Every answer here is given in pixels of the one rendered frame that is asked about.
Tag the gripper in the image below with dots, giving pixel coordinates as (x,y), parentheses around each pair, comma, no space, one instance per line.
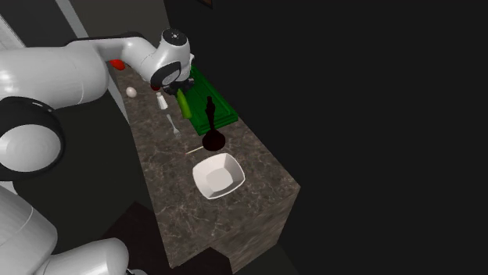
(179,85)

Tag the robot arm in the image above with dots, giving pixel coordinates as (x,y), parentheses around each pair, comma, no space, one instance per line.
(45,76)

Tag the green cucumber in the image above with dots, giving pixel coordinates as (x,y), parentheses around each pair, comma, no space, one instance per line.
(183,103)

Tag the white salt shaker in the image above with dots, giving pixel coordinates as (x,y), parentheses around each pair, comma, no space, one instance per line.
(161,101)

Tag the green cutting board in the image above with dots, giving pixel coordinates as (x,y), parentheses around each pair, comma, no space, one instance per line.
(209,103)

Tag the silver fork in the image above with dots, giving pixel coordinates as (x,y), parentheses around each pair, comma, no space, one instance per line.
(173,125)

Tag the white egg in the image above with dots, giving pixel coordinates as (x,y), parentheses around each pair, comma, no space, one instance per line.
(131,92)

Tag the dark long-necked vase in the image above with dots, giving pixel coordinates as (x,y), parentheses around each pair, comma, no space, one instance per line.
(212,135)

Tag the red tomato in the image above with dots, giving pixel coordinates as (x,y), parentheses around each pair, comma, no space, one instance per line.
(118,64)

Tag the thin wooden stick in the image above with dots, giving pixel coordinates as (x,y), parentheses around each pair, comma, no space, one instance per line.
(194,150)

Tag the white square bowl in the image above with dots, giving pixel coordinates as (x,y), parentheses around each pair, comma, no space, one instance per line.
(218,176)

